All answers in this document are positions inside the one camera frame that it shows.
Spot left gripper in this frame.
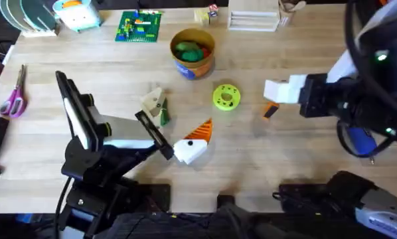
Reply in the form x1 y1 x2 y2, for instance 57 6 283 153
80 87 214 166

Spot green vegetable toy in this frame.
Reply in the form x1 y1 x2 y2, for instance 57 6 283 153
159 98 171 127

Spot blue electric screwdriver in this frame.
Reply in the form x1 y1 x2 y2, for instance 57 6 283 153
347 127 378 165

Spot orange ribbed wedge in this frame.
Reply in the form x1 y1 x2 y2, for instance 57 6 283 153
262 101 281 120

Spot green disc with holes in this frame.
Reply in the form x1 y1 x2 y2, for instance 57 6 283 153
212 83 242 112

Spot brown tub with toys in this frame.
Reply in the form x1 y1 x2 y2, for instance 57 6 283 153
169 27 216 81

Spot pale wooden box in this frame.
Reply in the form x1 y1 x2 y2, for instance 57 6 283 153
227 0 281 33

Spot green board with blocks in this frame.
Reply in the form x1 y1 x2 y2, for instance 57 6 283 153
114 9 163 44

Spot small wooden blocks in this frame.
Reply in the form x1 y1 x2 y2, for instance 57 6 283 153
193 3 220 27

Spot white and teal box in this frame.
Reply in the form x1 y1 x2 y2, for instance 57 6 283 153
51 0 102 33

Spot purple scissors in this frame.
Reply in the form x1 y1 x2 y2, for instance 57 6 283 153
0 64 29 119

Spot rack with teal plates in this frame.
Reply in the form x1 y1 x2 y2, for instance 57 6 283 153
0 0 62 38

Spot thin black cable loop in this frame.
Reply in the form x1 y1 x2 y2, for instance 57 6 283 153
336 119 396 159

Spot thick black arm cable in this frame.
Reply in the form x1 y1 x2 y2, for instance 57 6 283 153
343 0 397 114

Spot black rail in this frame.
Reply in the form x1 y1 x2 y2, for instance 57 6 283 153
95 183 329 239

